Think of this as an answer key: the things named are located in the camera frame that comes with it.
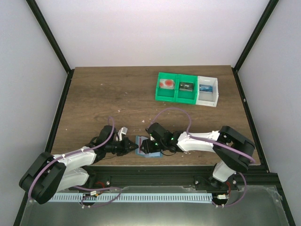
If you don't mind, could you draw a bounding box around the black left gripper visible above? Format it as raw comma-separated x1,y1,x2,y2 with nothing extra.
106,137,139,156

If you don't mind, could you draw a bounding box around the blue card holder wallet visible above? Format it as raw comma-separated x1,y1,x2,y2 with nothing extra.
135,136,163,158

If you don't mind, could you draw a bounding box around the red circles credit card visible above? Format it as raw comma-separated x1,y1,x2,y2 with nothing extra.
138,136,144,154

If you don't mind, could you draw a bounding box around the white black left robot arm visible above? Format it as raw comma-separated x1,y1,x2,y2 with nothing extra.
19,125,139,204

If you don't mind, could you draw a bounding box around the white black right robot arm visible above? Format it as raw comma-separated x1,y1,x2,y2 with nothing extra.
139,123,255,190

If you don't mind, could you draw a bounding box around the red circles card stack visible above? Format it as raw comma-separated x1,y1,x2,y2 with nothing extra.
159,79,175,90

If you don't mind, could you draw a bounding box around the black VIP card stack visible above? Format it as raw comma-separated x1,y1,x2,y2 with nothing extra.
179,82,194,92

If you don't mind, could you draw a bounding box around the blue card stack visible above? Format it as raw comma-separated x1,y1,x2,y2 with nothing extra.
199,84,213,93

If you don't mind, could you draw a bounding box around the left green plastic bin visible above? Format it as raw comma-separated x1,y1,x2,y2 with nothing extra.
155,72,178,102

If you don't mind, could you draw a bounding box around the green plastic bin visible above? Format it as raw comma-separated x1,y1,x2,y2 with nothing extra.
155,72,178,102
175,74,198,105

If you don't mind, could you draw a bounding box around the right green plastic bin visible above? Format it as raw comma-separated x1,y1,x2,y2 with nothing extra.
175,74,198,105

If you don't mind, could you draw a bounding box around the white plastic bin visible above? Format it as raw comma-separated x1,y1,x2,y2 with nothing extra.
196,76,219,107

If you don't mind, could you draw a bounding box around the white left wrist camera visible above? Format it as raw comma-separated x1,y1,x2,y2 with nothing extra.
117,127,127,141

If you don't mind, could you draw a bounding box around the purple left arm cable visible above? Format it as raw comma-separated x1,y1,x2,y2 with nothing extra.
28,115,122,209

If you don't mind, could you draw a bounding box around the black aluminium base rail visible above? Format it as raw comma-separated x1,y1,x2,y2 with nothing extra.
83,166,282,192

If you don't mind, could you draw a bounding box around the light blue slotted cable duct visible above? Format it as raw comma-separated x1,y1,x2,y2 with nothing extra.
49,193,212,203

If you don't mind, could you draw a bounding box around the grey metal base plate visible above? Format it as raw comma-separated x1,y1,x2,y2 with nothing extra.
20,186,289,226

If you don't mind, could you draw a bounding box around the black frame post left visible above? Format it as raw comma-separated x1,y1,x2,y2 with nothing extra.
25,0,72,74

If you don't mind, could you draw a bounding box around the black frame post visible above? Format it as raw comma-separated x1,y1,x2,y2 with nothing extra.
25,0,72,74
234,0,280,71

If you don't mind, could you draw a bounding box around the black frame post right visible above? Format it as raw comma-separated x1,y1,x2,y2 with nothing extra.
234,0,280,71

